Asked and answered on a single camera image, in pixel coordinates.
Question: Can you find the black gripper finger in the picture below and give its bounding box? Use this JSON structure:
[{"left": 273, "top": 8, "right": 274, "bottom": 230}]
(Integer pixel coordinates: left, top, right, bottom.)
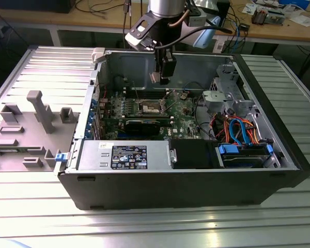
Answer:
[
  {"left": 154, "top": 50, "right": 163, "bottom": 75},
  {"left": 160, "top": 51, "right": 177, "bottom": 86}
]

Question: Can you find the silver CPU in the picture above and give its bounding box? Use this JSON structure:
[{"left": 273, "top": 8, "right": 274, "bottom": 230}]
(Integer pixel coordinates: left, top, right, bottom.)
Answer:
[{"left": 149, "top": 71, "right": 161, "bottom": 84}]

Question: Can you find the metal socket cover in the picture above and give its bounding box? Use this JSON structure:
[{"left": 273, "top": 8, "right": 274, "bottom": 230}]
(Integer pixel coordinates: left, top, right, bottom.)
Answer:
[{"left": 158, "top": 96, "right": 173, "bottom": 116}]

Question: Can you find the CPU socket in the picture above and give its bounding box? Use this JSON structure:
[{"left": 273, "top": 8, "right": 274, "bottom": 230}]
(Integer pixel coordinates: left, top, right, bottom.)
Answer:
[{"left": 137, "top": 98, "right": 163, "bottom": 115}]

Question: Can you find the green motherboard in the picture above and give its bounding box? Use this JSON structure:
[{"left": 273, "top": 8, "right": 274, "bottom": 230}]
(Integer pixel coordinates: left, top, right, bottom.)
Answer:
[{"left": 98, "top": 87, "right": 210, "bottom": 142}]

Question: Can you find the silver metal drive cage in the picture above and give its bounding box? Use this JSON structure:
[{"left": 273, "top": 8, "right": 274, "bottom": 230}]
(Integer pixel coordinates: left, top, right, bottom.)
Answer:
[{"left": 201, "top": 64, "right": 260, "bottom": 117}]

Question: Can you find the gray case latch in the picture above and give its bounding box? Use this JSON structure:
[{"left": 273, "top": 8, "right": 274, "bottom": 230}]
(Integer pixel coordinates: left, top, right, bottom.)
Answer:
[{"left": 91, "top": 48, "right": 112, "bottom": 64}]

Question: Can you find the black graphics card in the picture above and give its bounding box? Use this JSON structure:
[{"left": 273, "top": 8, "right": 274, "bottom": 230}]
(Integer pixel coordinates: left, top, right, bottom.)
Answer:
[{"left": 123, "top": 118, "right": 161, "bottom": 135}]

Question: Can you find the wooden desk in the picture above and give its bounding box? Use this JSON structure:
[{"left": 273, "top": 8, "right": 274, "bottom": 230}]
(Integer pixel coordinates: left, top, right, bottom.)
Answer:
[{"left": 0, "top": 0, "right": 310, "bottom": 47}]

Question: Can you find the blue card retainer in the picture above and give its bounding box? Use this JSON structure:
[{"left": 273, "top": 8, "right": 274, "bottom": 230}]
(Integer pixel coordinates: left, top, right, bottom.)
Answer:
[{"left": 84, "top": 91, "right": 98, "bottom": 140}]

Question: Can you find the metal finned heat sink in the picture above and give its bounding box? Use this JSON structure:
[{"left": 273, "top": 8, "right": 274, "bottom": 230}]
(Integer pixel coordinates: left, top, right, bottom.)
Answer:
[{"left": 252, "top": 7, "right": 268, "bottom": 25}]

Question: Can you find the hard disk in blue carrier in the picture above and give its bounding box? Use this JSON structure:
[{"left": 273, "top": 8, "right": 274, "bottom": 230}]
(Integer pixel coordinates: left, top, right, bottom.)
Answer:
[{"left": 215, "top": 143, "right": 273, "bottom": 168}]

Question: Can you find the circuit module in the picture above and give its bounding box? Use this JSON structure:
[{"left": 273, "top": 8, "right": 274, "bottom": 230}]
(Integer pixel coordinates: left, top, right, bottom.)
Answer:
[{"left": 267, "top": 9, "right": 286, "bottom": 25}]

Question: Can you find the silver power supply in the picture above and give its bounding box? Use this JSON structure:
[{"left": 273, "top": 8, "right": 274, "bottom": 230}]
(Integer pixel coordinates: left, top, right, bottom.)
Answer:
[{"left": 76, "top": 139, "right": 171, "bottom": 171}]

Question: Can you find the black PC case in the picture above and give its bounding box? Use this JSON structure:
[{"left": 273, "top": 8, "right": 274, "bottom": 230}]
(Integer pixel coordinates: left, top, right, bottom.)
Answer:
[{"left": 57, "top": 48, "right": 310, "bottom": 211}]

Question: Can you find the large black box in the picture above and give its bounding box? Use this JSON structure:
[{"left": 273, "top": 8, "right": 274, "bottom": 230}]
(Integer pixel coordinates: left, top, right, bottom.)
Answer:
[{"left": 0, "top": 0, "right": 73, "bottom": 13}]

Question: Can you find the blue case latch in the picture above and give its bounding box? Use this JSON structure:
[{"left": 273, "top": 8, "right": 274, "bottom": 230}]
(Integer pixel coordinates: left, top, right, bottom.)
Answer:
[{"left": 55, "top": 152, "right": 69, "bottom": 163}]

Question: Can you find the white paper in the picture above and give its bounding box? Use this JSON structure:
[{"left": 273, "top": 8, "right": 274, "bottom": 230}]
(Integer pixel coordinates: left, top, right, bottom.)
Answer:
[{"left": 294, "top": 14, "right": 310, "bottom": 26}]

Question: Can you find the gray parts rack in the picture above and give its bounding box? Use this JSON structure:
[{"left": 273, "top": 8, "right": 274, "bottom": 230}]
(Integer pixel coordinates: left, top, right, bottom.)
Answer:
[{"left": 0, "top": 90, "right": 81, "bottom": 173}]

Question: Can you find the black wire with connector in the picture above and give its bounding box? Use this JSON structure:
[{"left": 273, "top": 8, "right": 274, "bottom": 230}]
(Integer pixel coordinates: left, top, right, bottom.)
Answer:
[{"left": 182, "top": 81, "right": 206, "bottom": 94}]

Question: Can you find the white camera with black bracket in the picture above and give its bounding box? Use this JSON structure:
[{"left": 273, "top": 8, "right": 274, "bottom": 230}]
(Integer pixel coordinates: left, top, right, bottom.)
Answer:
[{"left": 125, "top": 14, "right": 158, "bottom": 52}]

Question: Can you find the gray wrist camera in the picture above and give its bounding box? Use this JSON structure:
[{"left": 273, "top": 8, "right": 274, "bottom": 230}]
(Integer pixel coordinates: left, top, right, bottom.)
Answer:
[{"left": 187, "top": 10, "right": 207, "bottom": 26}]

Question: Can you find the black camera cable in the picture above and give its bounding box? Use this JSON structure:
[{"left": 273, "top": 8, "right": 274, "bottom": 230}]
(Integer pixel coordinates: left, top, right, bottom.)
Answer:
[{"left": 154, "top": 25, "right": 233, "bottom": 50}]

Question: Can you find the red wire bundle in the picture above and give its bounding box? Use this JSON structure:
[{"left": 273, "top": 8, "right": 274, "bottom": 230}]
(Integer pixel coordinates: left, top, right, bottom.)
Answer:
[{"left": 210, "top": 113, "right": 232, "bottom": 139}]

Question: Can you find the blue wire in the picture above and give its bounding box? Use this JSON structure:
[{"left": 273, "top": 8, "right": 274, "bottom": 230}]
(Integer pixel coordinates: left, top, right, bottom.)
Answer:
[{"left": 228, "top": 117, "right": 251, "bottom": 145}]

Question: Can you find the orange wire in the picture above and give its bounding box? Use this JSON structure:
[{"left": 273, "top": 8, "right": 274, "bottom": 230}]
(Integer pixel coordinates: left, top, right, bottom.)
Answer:
[{"left": 241, "top": 118, "right": 261, "bottom": 143}]

